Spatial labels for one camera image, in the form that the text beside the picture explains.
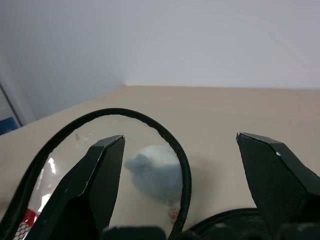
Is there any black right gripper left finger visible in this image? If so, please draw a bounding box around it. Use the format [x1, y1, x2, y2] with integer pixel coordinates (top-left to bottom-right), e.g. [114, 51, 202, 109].
[24, 135, 126, 240]

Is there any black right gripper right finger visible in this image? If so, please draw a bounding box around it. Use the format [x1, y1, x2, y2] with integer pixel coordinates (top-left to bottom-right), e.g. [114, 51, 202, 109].
[236, 132, 320, 240]

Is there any clear pouch with black zipper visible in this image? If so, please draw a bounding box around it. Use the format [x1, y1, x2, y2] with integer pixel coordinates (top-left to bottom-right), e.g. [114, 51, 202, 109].
[0, 107, 272, 240]

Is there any grey-blue fluffy ball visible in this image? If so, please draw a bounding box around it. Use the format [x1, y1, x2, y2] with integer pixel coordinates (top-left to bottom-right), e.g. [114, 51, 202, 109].
[124, 144, 184, 204]

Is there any blue box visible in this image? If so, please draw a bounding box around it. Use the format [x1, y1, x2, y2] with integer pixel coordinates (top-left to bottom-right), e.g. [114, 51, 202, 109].
[0, 116, 22, 136]

